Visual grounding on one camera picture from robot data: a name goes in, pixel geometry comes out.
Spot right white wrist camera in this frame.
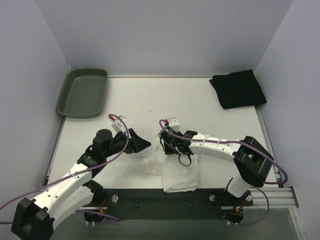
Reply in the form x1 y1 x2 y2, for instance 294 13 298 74
167 117 180 132

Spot black t-shirt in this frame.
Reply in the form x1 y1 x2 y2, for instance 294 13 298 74
209 69 267 110

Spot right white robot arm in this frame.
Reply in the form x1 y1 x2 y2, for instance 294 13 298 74
159 125 273 199

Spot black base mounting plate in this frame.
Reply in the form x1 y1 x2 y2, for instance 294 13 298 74
83 188 253 220

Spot aluminium extrusion rail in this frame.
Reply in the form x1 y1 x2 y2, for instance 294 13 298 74
250 187 299 209

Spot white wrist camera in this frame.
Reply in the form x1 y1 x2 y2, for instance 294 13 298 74
167 117 180 132
109 115 126 133

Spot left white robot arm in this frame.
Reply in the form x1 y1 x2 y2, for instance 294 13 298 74
11 128 152 240

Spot white t-shirt with robot print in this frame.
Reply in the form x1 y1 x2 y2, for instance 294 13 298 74
144 136 200 193

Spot dark green plastic tray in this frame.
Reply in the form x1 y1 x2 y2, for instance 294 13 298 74
56 68 108 119

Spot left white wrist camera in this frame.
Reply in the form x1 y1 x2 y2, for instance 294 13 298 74
109 115 126 133

